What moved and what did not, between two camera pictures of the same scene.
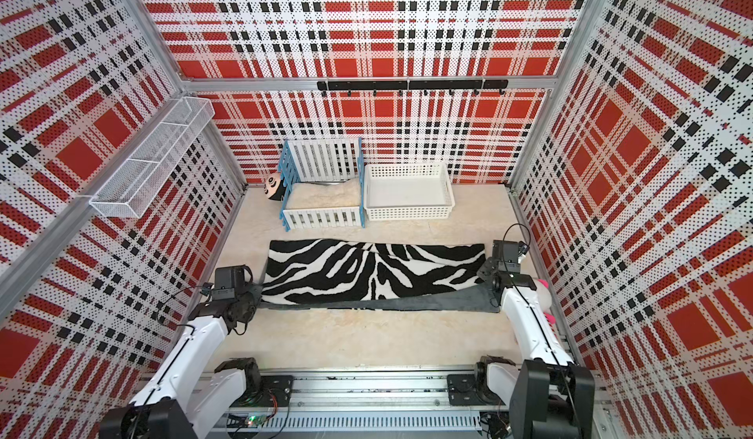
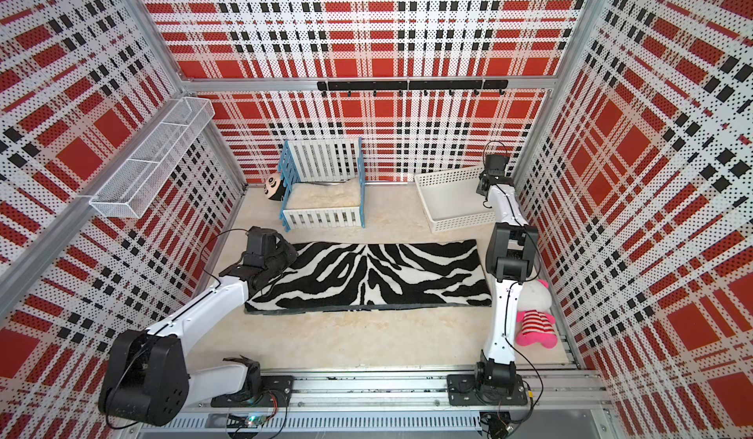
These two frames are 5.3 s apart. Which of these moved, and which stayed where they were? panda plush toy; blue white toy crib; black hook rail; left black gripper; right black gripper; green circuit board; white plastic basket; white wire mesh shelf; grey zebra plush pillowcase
Moved: left black gripper; white plastic basket; right black gripper
Stayed: blue white toy crib; black hook rail; green circuit board; white wire mesh shelf; grey zebra plush pillowcase; panda plush toy
